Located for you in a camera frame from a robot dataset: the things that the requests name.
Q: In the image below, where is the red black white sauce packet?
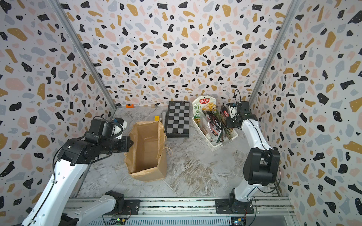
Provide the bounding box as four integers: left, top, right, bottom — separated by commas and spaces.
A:
220, 105, 230, 118

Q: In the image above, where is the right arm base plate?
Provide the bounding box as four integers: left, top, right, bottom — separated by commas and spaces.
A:
215, 199, 255, 214

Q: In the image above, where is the white perforated plastic basket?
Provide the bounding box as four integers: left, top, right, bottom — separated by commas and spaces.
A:
192, 116, 239, 152

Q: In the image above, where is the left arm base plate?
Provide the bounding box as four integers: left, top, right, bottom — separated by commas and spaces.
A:
105, 199, 141, 216

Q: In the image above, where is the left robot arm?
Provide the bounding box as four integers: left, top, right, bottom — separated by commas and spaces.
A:
22, 116, 133, 226

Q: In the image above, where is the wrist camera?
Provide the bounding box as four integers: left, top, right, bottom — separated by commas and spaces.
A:
112, 118, 127, 139
228, 103, 237, 118

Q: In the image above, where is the brown paper bag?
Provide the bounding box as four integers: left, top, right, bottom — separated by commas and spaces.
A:
125, 121, 167, 182

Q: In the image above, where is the black white chessboard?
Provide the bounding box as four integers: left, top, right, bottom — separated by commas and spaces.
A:
165, 101, 190, 138

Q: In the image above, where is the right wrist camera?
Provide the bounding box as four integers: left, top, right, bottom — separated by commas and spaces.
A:
228, 103, 237, 118

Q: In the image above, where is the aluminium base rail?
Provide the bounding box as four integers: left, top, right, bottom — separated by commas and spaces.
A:
62, 197, 296, 226

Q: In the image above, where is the large white yellow snack packet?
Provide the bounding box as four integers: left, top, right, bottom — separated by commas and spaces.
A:
192, 95, 217, 119

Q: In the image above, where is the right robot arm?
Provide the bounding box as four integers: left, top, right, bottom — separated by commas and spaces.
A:
226, 101, 281, 213

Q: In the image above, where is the grey metal tube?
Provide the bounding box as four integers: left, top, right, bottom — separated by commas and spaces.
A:
161, 111, 166, 124

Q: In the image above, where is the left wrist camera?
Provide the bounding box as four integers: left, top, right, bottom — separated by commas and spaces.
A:
112, 118, 127, 139

